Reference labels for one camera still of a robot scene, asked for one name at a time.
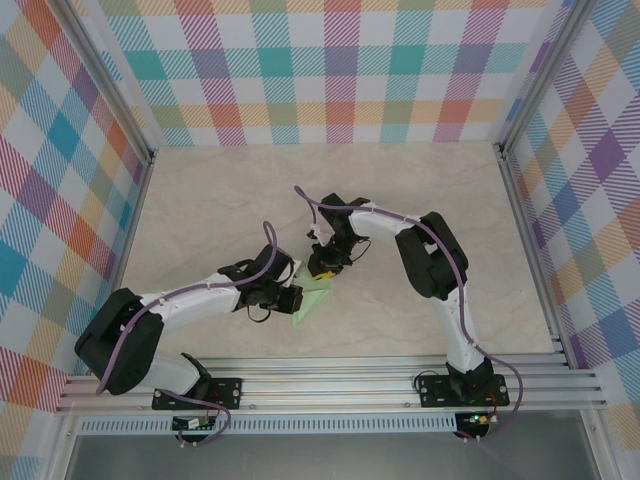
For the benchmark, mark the light green cloth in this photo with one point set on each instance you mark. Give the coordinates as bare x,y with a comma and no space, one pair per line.
310,305

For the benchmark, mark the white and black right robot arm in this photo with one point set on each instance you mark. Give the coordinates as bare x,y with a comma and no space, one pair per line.
380,222

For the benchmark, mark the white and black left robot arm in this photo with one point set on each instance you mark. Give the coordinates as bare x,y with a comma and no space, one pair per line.
200,300

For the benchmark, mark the small circuit board with LED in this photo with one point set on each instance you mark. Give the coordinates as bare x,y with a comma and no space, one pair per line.
477,418

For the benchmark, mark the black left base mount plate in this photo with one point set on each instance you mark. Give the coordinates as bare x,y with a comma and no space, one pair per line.
227,392

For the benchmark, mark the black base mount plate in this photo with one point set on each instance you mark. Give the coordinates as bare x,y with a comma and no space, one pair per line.
227,392
435,390

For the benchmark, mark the long aluminium base rail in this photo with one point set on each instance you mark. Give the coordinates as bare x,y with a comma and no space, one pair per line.
325,385

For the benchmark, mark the aluminium side rail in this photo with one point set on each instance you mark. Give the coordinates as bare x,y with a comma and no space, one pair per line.
134,225
530,250

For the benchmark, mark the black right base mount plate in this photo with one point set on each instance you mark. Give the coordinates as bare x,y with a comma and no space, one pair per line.
435,390

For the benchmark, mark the aluminium corner post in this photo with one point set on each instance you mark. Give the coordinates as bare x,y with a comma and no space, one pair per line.
545,75
107,85

